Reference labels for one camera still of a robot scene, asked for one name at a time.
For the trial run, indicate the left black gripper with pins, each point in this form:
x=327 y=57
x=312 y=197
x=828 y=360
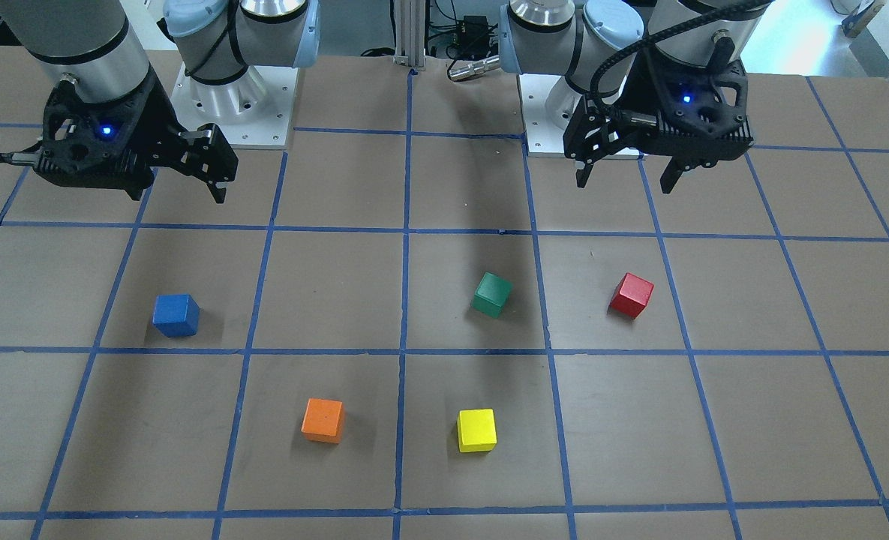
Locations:
x=634 y=96

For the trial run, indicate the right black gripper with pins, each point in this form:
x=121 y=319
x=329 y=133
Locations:
x=157 y=120

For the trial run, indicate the red block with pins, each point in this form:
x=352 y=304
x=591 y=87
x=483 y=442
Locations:
x=632 y=295

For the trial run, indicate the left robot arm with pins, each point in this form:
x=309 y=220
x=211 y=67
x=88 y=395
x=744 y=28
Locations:
x=593 y=44

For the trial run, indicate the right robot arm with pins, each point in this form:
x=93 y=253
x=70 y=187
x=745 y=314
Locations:
x=218 y=41

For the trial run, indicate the blue block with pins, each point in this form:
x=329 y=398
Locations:
x=176 y=315

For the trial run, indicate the green block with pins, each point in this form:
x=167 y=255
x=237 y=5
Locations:
x=491 y=295

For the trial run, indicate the yellow block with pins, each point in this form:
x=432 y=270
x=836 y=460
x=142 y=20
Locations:
x=477 y=430

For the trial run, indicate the orange block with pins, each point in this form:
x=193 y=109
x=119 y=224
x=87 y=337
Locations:
x=323 y=421

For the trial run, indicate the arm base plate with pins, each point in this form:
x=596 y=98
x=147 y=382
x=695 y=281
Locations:
x=547 y=102
x=264 y=120

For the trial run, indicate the aluminium frame post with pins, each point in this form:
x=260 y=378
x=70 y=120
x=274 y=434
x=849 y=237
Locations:
x=410 y=32

